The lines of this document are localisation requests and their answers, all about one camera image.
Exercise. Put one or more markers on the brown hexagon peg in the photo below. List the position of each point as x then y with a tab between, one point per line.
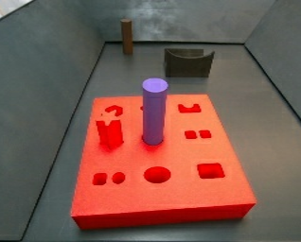
127	36

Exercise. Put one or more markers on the red peg board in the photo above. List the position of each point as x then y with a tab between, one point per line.
185	180

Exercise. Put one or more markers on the red star-shaped peg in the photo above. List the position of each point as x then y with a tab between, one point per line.
110	133

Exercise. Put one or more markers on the purple cylinder peg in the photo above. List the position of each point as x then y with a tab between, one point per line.
154	110

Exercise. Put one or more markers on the black curved holder stand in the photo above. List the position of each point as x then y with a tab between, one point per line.
188	63

